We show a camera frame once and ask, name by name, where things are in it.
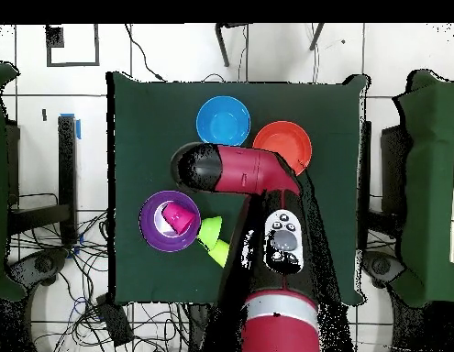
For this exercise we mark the black power strip box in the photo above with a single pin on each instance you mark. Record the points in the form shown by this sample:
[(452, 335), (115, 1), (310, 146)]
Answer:
[(114, 319)]

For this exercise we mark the large light blue bowl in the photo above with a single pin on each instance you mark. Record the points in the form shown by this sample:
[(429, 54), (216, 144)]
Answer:
[(223, 119)]

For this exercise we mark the small ribbed green bowl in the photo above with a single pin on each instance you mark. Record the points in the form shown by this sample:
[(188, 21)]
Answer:
[(210, 229)]

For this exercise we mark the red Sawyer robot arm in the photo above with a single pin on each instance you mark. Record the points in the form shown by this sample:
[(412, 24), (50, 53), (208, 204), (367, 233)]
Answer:
[(245, 172)]

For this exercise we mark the green plastic cup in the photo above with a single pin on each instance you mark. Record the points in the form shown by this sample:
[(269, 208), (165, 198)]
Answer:
[(221, 253)]

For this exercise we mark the black stand post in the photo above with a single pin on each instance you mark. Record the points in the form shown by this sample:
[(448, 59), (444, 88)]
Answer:
[(67, 165)]

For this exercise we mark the red plastic cup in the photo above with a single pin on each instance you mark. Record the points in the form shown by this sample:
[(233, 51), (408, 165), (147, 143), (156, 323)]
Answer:
[(179, 218)]

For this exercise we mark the black metal chair legs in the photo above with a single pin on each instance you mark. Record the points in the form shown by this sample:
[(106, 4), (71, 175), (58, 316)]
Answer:
[(223, 47)]

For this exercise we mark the purple plastic bowl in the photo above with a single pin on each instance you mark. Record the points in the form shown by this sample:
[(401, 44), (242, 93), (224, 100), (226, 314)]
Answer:
[(149, 227)]

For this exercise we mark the dark green table cloth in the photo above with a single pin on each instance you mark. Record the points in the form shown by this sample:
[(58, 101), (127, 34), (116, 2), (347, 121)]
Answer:
[(322, 110)]

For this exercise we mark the orange plastic bowl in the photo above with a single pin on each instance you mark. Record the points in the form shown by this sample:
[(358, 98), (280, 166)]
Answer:
[(289, 141)]

